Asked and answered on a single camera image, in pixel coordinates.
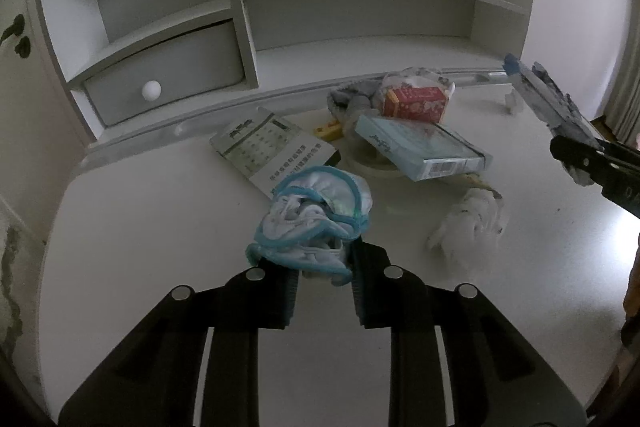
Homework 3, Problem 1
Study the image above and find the black door handle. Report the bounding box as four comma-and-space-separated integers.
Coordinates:
0, 14, 31, 58

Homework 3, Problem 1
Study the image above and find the white flat calculator box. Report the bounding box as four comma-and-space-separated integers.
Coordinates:
209, 107, 342, 202

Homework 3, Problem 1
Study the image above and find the grey drawer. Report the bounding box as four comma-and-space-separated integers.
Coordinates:
82, 19, 247, 128

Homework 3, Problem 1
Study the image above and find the yellow plastic tube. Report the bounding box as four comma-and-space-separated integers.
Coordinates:
314, 119, 344, 140

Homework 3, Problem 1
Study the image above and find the white cloth with blue trim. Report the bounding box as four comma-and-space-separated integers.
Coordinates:
245, 166, 375, 288

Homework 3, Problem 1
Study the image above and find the floral printed face mask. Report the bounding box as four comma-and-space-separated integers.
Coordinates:
327, 78, 387, 134
381, 67, 457, 100

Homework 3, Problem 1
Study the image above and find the crumpled white tissue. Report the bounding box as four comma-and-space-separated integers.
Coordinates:
426, 187, 510, 260

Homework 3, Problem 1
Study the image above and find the white tape ring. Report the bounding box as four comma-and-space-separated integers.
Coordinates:
344, 134, 418, 180

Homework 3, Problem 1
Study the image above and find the white shelf unit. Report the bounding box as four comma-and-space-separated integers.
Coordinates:
32, 0, 539, 142

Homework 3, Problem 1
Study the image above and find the blue white packet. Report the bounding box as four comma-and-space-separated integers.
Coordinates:
502, 53, 610, 186

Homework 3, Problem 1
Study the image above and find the pale curtain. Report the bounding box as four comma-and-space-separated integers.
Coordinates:
601, 57, 640, 146

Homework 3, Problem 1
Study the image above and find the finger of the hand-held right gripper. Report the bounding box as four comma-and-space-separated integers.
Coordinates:
549, 135, 640, 188

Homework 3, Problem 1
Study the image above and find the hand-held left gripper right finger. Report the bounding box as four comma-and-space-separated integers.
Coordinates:
349, 241, 587, 427

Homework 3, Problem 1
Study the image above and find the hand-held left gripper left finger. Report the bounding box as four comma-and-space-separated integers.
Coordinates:
57, 254, 301, 427

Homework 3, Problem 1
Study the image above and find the red patterned box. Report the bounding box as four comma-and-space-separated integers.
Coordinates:
382, 86, 448, 124

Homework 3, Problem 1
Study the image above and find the light blue flat box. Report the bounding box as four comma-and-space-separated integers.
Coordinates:
353, 113, 494, 182

